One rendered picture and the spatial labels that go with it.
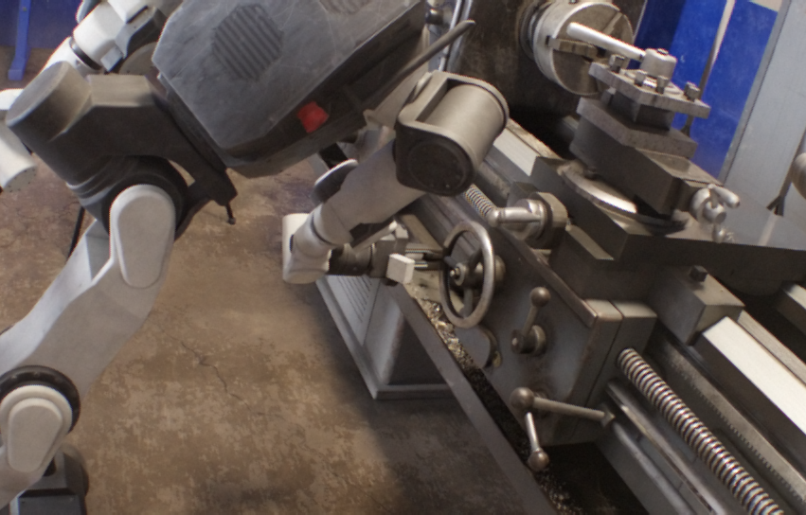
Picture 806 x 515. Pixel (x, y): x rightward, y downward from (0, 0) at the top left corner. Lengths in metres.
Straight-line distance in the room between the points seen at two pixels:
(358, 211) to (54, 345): 0.48
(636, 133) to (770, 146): 4.11
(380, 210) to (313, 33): 0.34
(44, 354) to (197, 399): 1.05
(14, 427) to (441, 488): 1.21
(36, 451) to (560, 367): 0.86
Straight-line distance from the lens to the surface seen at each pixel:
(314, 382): 2.31
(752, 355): 1.29
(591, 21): 2.02
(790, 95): 5.42
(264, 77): 0.92
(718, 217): 1.29
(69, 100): 1.01
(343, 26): 0.90
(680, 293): 1.34
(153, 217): 1.04
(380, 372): 2.32
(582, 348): 1.33
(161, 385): 2.20
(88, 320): 1.15
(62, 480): 1.61
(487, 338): 1.56
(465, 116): 1.01
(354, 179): 1.15
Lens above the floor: 1.34
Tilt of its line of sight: 26 degrees down
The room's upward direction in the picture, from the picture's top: 16 degrees clockwise
